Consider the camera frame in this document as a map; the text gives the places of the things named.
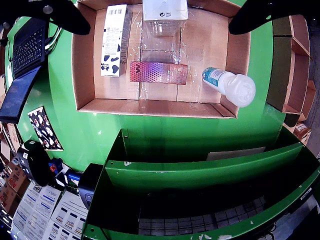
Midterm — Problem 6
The tall white carton box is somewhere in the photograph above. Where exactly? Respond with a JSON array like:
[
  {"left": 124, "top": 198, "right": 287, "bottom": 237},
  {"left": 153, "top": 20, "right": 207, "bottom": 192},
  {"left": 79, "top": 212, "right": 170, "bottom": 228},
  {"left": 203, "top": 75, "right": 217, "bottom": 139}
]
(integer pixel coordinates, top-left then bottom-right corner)
[{"left": 140, "top": 0, "right": 190, "bottom": 64}]

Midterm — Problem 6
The green metal shelf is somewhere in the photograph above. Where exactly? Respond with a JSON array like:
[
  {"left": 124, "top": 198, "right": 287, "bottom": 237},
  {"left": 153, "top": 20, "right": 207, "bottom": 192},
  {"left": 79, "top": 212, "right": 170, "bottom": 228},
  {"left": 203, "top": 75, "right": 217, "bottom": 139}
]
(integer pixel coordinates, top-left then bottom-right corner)
[{"left": 81, "top": 127, "right": 320, "bottom": 240}]

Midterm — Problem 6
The penguin print card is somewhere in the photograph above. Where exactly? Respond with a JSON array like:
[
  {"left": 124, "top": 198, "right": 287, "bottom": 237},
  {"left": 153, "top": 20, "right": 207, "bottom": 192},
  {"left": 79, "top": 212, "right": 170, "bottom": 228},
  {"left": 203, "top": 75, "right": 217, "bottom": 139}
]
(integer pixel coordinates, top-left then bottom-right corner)
[{"left": 27, "top": 105, "right": 64, "bottom": 151}]

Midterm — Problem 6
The black round device on stand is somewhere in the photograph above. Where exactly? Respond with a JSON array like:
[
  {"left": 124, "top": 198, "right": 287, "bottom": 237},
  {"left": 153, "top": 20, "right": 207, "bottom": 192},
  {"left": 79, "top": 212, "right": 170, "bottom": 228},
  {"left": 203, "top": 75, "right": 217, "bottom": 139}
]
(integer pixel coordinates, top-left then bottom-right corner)
[{"left": 16, "top": 139, "right": 59, "bottom": 188}]

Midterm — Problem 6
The cardboard carton red print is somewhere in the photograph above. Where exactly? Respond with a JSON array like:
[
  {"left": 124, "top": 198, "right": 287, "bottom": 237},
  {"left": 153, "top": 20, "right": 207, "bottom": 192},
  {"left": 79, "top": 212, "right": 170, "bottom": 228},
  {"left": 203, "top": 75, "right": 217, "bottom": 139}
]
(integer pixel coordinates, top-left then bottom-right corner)
[{"left": 0, "top": 162, "right": 30, "bottom": 218}]

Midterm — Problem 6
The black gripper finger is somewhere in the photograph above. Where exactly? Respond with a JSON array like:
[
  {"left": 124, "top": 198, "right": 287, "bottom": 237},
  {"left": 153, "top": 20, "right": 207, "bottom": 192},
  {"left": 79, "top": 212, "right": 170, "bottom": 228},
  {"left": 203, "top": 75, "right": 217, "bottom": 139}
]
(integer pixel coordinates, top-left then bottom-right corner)
[
  {"left": 0, "top": 0, "right": 91, "bottom": 36},
  {"left": 228, "top": 0, "right": 320, "bottom": 36}
]

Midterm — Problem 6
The black box device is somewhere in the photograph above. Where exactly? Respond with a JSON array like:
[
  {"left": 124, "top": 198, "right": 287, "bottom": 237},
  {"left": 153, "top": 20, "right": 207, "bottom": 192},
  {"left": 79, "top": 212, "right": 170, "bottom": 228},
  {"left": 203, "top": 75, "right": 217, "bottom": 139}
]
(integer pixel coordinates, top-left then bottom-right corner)
[{"left": 77, "top": 162, "right": 105, "bottom": 210}]

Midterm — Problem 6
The black laptop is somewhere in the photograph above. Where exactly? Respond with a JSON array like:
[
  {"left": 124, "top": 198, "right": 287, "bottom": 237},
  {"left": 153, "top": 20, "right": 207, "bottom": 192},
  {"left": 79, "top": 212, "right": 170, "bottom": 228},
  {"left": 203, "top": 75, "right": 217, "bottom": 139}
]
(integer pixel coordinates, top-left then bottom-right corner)
[{"left": 0, "top": 18, "right": 48, "bottom": 125}]

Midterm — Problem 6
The white cow print carton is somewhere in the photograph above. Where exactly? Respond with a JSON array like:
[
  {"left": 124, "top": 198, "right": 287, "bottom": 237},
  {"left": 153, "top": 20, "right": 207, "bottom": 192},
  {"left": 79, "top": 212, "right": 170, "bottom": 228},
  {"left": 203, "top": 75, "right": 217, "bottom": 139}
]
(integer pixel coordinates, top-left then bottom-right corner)
[{"left": 100, "top": 4, "right": 133, "bottom": 78}]

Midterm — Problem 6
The white cable with adapter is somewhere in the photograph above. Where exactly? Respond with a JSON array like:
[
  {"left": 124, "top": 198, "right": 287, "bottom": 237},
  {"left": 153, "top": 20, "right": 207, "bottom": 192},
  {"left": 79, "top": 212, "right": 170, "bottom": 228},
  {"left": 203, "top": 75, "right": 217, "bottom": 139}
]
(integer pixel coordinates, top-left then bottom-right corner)
[{"left": 44, "top": 24, "right": 63, "bottom": 52}]

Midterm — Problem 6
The red blue small object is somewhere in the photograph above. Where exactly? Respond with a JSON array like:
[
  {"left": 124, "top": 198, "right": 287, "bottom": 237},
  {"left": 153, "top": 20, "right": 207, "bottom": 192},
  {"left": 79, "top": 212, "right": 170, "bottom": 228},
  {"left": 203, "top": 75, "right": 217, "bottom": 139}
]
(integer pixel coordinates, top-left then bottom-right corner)
[{"left": 48, "top": 159, "right": 62, "bottom": 174}]

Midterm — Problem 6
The pink holographic product box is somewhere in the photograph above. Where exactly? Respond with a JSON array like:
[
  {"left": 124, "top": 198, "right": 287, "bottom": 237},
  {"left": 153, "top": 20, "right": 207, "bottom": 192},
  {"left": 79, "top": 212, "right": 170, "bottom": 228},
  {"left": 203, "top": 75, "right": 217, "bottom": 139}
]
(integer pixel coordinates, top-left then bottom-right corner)
[{"left": 129, "top": 61, "right": 189, "bottom": 86}]

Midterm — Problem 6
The shallow cardboard tray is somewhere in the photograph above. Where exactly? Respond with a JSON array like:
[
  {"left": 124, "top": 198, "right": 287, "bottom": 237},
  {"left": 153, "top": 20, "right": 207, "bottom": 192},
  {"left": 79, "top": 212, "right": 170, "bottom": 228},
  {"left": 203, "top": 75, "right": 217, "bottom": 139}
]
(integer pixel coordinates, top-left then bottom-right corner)
[{"left": 71, "top": 0, "right": 252, "bottom": 119}]

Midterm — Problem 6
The grey cardboard sheet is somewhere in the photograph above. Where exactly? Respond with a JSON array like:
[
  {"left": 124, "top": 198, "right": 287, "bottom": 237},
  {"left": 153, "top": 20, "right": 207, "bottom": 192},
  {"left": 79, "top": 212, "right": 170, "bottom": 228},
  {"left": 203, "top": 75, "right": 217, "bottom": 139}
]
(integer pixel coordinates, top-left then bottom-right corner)
[{"left": 206, "top": 146, "right": 267, "bottom": 162}]

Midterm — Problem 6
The printed paper sheet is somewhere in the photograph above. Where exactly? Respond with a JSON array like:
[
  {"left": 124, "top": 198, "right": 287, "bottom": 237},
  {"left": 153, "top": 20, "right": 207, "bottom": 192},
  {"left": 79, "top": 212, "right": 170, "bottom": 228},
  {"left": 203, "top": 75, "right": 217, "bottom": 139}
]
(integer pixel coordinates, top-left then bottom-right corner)
[
  {"left": 11, "top": 181, "right": 63, "bottom": 240},
  {"left": 46, "top": 189, "right": 90, "bottom": 240}
]

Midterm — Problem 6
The white bottle teal label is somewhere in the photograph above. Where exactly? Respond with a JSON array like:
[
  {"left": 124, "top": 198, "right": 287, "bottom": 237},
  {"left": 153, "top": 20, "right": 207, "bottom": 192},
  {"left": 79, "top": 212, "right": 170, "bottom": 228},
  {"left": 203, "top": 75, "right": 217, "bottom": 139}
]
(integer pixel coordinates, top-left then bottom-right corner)
[{"left": 201, "top": 66, "right": 257, "bottom": 108}]

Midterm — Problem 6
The grey grid panel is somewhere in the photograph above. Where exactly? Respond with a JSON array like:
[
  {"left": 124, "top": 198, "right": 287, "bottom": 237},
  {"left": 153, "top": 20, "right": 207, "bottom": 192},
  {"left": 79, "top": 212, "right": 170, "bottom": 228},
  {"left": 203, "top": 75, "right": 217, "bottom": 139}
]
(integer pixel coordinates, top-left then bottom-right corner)
[{"left": 138, "top": 196, "right": 266, "bottom": 236}]

